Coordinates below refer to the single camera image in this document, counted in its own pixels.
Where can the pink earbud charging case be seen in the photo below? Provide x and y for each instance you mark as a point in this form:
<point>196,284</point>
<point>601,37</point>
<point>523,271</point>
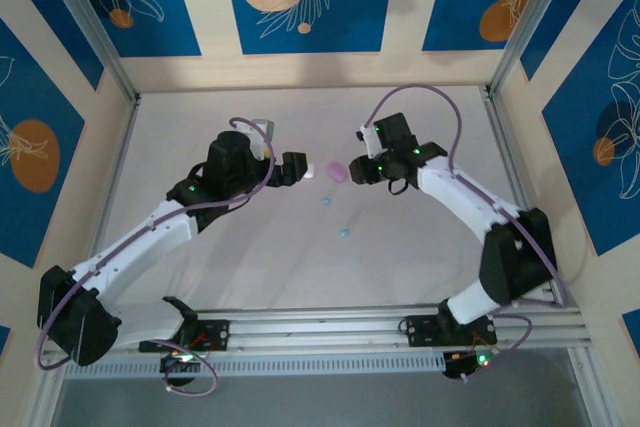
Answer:
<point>337,172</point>

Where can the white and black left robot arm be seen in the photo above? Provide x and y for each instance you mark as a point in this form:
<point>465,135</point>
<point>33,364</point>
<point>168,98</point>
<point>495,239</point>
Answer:
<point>135,242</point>

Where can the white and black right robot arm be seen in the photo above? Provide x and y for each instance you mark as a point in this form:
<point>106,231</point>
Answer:
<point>465,197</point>

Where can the black controller board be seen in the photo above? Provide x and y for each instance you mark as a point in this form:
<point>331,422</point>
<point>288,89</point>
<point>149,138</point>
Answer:
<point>460,364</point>
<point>180,367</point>

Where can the aluminium side rail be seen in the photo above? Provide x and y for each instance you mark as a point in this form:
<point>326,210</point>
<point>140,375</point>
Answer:
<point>500,117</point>
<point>117,167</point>

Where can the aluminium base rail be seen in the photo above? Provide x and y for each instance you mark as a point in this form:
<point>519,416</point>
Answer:
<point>320,327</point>

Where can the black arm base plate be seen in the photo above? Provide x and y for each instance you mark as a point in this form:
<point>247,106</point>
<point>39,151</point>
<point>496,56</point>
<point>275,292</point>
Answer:
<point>422,329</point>
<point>215,334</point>

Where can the aluminium frame post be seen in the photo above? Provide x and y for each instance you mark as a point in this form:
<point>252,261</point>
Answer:
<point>90,22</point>
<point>531,22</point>

